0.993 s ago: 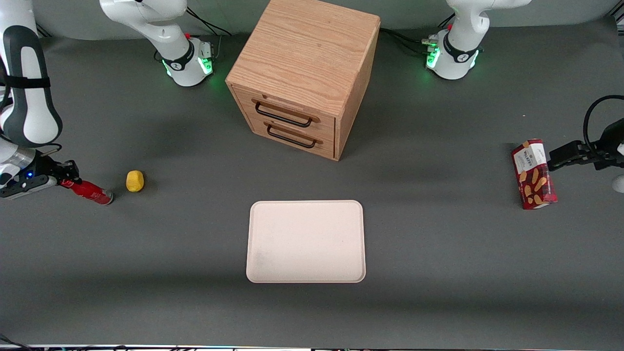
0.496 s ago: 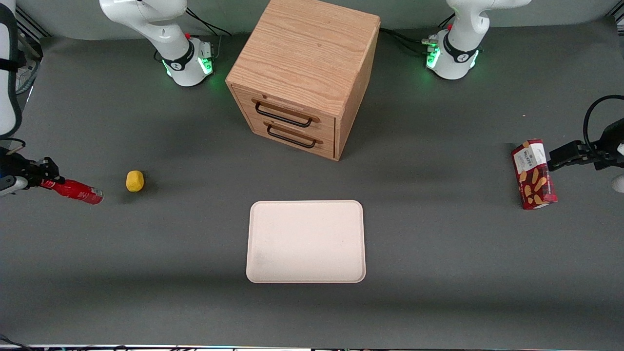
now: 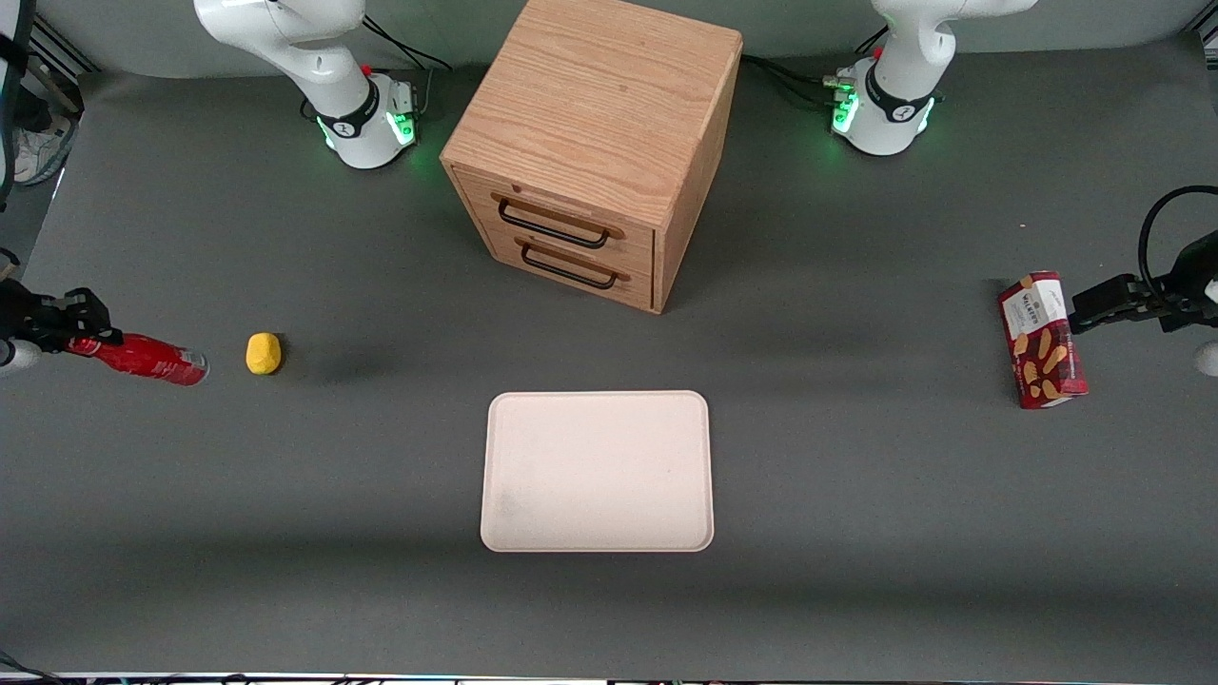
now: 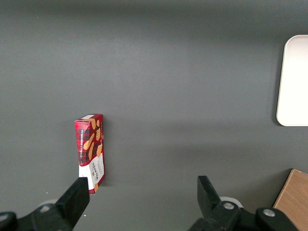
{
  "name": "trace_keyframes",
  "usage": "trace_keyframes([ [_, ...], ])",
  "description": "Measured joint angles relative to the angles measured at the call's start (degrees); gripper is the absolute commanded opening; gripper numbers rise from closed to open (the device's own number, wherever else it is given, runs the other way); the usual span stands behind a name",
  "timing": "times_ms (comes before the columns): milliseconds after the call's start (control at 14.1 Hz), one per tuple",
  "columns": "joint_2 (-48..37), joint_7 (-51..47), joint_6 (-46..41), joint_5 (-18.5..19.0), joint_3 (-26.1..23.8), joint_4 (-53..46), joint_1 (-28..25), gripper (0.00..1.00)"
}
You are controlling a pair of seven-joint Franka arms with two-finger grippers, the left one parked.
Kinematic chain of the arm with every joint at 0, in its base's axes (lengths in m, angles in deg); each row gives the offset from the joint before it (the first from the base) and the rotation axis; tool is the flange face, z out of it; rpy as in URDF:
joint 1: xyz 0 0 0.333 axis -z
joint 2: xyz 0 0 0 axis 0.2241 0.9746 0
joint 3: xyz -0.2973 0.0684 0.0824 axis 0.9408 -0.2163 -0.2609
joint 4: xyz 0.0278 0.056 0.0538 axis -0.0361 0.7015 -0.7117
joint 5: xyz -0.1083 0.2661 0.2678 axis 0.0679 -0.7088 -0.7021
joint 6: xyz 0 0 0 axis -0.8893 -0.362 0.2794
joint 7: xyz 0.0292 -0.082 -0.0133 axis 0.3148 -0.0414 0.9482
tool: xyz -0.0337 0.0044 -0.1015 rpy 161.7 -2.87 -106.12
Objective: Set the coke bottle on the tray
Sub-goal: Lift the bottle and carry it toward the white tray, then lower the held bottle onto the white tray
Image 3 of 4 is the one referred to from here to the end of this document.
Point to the red shortbread cookie box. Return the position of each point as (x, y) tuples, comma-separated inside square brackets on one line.
[(1042, 342)]

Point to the red coke bottle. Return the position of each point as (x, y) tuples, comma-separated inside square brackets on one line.
[(152, 360)]

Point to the aluminium frame rail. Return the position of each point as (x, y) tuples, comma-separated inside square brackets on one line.
[(62, 52)]

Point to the beige rectangular tray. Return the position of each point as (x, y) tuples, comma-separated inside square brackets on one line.
[(598, 471)]

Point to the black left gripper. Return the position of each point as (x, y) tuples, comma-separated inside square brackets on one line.
[(1163, 301)]

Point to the yellow lemon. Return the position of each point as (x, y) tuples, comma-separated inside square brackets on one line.
[(263, 353)]

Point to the grey sneaker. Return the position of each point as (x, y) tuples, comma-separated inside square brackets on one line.
[(43, 152)]

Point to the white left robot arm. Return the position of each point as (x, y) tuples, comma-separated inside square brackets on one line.
[(899, 95)]

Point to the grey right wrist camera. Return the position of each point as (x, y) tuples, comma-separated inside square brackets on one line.
[(19, 358)]

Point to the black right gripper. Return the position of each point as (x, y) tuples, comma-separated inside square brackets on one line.
[(27, 318)]

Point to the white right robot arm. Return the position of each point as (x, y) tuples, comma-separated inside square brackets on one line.
[(335, 88)]

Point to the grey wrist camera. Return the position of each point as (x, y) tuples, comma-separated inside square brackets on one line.
[(19, 358), (1209, 359)]

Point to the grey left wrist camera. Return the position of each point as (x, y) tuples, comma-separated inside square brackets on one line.
[(1209, 359)]

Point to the oak wooden drawer cabinet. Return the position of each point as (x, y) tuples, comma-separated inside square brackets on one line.
[(609, 124)]

